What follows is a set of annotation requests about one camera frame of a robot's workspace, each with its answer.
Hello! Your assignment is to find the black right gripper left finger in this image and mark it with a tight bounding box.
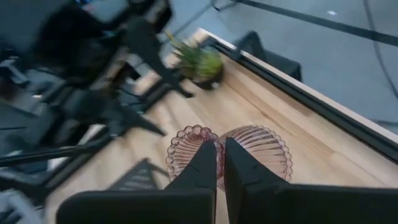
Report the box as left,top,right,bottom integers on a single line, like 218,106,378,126
55,140,218,224

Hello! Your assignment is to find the black table edge rail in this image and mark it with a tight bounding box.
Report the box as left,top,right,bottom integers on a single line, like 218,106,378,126
198,34,398,164

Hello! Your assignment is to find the black table edge clamp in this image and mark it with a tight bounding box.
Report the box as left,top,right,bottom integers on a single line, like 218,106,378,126
231,30,303,82

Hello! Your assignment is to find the pink ribbed glass candle holder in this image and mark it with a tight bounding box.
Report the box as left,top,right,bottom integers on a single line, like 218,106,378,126
165,124,294,191

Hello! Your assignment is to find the black floor cable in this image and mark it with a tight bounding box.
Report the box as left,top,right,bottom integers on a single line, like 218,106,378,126
362,0,398,100

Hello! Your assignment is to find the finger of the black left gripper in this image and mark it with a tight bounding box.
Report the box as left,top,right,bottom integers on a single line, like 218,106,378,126
105,105,167,138
126,18,195,99

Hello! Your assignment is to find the succulent plant in dark pot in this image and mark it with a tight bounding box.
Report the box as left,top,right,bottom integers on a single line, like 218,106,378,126
169,30,225,91

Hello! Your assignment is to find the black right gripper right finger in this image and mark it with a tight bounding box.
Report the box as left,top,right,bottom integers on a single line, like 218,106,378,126
223,138,398,224

